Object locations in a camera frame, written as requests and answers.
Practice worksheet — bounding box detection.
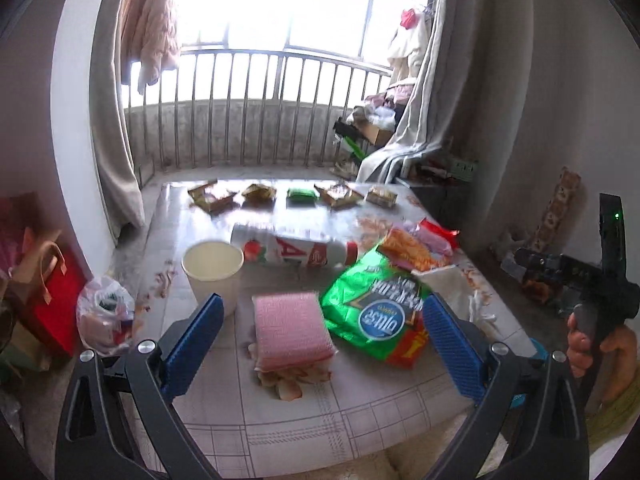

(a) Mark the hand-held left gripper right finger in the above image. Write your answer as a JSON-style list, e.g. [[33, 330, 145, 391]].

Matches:
[[422, 292, 591, 480]]

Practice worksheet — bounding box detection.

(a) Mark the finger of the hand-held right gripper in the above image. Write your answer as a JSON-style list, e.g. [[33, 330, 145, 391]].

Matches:
[[514, 246, 576, 283]]

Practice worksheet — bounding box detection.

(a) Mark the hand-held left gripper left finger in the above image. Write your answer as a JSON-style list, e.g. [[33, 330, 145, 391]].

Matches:
[[55, 292, 226, 480]]

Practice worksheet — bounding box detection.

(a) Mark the green snack bag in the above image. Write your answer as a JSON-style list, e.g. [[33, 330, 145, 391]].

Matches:
[[319, 249, 435, 370]]

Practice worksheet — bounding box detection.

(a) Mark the person's right hand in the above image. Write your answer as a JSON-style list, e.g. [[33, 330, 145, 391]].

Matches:
[[566, 311, 640, 406]]

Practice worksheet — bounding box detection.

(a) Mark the brown patterned strip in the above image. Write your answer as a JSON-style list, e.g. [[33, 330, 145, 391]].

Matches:
[[531, 166, 582, 252]]

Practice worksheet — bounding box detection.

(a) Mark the crumpled white tissue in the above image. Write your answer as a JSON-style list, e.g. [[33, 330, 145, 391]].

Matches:
[[411, 265, 497, 332]]

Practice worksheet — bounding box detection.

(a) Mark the white paper cup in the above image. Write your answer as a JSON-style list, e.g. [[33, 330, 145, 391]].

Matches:
[[181, 240, 245, 319]]

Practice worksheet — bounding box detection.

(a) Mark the clear plastic bag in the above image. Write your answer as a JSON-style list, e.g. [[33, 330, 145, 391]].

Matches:
[[75, 274, 137, 357]]

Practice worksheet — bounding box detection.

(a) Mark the pink sponge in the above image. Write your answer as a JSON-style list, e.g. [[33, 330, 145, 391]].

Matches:
[[251, 290, 337, 374]]

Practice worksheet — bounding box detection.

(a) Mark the pile of peels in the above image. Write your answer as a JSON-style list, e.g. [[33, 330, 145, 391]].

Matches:
[[247, 342, 335, 402]]

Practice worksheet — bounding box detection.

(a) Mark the floral plastic tablecloth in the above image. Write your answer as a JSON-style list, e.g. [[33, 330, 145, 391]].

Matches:
[[112, 180, 537, 467]]

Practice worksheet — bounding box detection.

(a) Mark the orange snack bag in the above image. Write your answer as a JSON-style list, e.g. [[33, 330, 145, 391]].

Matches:
[[376, 227, 452, 274]]

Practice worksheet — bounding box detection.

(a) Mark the red pink wrapper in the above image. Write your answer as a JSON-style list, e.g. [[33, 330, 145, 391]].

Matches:
[[414, 218, 460, 257]]

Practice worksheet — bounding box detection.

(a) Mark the power strip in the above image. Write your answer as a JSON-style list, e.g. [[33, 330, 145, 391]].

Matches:
[[449, 159, 479, 182]]

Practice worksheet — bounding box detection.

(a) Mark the white bottle with red cap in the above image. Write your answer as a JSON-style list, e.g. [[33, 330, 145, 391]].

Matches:
[[230, 223, 360, 269]]

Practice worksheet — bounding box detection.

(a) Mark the red paper bag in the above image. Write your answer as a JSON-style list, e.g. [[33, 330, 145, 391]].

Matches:
[[20, 230, 90, 359]]

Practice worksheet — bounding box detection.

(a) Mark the brown snack packet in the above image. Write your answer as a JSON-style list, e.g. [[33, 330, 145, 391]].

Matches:
[[241, 183, 278, 205], [187, 180, 237, 214], [314, 183, 364, 210]]

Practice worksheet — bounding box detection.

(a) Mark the yellow green cloth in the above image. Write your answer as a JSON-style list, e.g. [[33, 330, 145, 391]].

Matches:
[[584, 385, 640, 457]]

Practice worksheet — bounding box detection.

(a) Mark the small box far right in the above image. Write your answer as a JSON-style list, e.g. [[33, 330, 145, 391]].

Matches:
[[365, 185, 399, 209]]

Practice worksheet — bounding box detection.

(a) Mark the beige curtain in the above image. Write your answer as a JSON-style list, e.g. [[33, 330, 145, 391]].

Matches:
[[89, 0, 147, 242], [356, 0, 496, 187]]

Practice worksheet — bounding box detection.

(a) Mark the cardboard box of clutter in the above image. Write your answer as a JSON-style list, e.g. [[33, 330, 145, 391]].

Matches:
[[332, 85, 403, 153]]

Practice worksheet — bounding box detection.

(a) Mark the metal balcony railing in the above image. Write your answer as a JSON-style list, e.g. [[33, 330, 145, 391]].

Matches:
[[122, 47, 396, 170]]

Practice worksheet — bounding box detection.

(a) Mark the white hanging garment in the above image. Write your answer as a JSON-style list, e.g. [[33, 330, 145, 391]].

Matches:
[[386, 10, 435, 88]]

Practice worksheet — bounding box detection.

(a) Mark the small red cloth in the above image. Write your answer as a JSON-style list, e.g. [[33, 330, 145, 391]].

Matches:
[[399, 7, 425, 32]]

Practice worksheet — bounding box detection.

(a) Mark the beige fluffy hanging coat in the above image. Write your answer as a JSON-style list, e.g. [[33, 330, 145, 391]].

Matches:
[[119, 0, 182, 95]]

